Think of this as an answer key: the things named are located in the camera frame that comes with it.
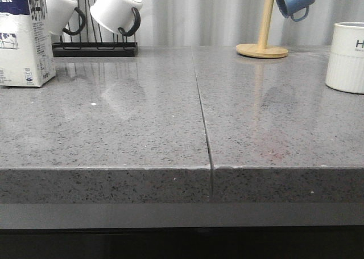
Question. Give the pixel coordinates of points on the white mug black handle right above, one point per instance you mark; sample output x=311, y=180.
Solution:
x=118, y=16

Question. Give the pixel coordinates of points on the whole milk carton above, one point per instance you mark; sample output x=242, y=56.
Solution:
x=26, y=51

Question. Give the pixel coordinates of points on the white mug black handle left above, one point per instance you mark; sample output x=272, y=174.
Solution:
x=59, y=14

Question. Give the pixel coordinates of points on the cream HOME mug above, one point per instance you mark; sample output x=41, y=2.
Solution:
x=345, y=66

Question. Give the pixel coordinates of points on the wooden mug tree stand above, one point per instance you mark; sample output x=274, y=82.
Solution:
x=261, y=49

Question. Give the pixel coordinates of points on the blue ceramic mug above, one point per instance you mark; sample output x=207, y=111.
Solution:
x=297, y=10

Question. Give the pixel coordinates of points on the black wire mug rack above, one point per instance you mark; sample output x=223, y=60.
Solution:
x=94, y=40

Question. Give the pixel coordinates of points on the white mug black handle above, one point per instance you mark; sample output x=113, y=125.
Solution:
x=118, y=16
x=59, y=14

